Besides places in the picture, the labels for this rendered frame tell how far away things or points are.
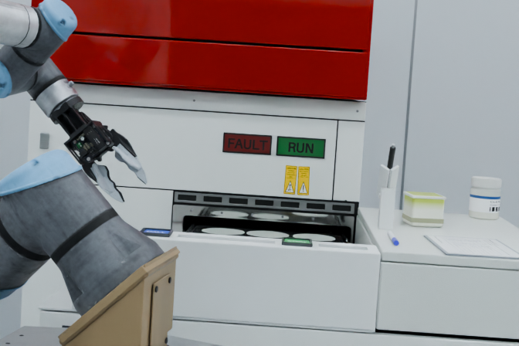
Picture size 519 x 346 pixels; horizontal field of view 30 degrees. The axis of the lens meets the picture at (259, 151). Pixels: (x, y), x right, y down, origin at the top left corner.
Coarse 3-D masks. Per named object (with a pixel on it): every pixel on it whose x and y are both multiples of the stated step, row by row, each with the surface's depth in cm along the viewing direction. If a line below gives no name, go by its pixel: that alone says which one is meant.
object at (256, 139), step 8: (232, 136) 235; (240, 136) 234; (248, 136) 234; (256, 136) 234; (232, 144) 235; (240, 144) 235; (248, 144) 235; (256, 144) 235; (264, 144) 234; (256, 152) 235; (264, 152) 235
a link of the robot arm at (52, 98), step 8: (64, 80) 186; (48, 88) 184; (56, 88) 184; (64, 88) 185; (72, 88) 187; (40, 96) 185; (48, 96) 184; (56, 96) 184; (64, 96) 184; (72, 96) 185; (40, 104) 186; (48, 104) 184; (56, 104) 184; (48, 112) 185
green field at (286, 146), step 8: (280, 144) 234; (288, 144) 234; (296, 144) 234; (304, 144) 234; (312, 144) 234; (320, 144) 234; (280, 152) 234; (288, 152) 234; (296, 152) 234; (304, 152) 234; (312, 152) 234; (320, 152) 234
